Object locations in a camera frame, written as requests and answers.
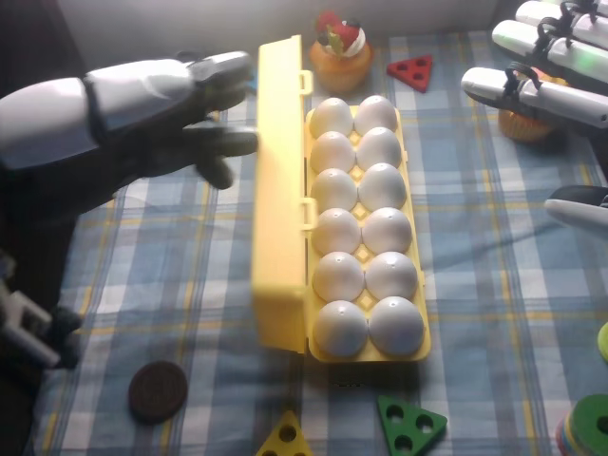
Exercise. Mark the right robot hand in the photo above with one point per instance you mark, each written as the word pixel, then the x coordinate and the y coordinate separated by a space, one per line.
pixel 560 95

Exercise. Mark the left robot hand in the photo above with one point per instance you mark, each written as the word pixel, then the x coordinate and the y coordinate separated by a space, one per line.
pixel 142 104

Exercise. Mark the yellow plastic egg carton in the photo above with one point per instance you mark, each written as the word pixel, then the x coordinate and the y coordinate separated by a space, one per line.
pixel 280 190

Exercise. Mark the toy cupcake with pink icing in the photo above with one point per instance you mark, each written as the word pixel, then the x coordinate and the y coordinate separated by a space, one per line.
pixel 522 128

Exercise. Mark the red triangle block with holes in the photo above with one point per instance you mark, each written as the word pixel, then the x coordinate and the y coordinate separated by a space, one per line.
pixel 406 71

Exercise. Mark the toy cupcake with strawberries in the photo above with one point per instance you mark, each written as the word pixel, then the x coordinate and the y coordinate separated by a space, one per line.
pixel 341 66

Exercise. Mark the blue plaid tablecloth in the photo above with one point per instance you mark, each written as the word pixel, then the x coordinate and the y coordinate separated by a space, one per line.
pixel 475 309

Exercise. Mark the chocolate sandwich cookie toy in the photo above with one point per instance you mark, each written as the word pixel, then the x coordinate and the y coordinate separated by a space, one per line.
pixel 157 390

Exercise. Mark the yellow triangle block with holes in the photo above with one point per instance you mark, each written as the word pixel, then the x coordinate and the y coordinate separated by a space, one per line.
pixel 286 446

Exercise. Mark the green triangle block with holes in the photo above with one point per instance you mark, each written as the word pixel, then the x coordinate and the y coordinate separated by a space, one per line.
pixel 389 430

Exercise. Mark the white and black robot bracket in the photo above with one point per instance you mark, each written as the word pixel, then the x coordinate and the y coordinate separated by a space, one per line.
pixel 24 328

